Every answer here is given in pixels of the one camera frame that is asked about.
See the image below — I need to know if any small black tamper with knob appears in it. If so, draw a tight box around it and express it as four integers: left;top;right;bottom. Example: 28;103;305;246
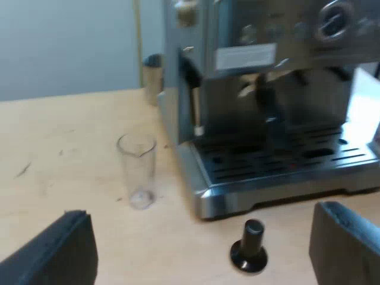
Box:
229;218;268;273

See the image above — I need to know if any steel espresso machine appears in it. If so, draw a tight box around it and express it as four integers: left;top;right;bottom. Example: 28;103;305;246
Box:
157;0;380;221

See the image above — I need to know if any clear measuring glass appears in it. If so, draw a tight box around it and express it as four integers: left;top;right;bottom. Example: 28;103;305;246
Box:
116;132;157;211

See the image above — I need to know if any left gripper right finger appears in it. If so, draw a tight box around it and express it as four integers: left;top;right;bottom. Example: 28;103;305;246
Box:
308;201;380;285

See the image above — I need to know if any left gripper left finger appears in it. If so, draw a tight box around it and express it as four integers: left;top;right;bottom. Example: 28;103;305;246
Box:
0;210;99;285

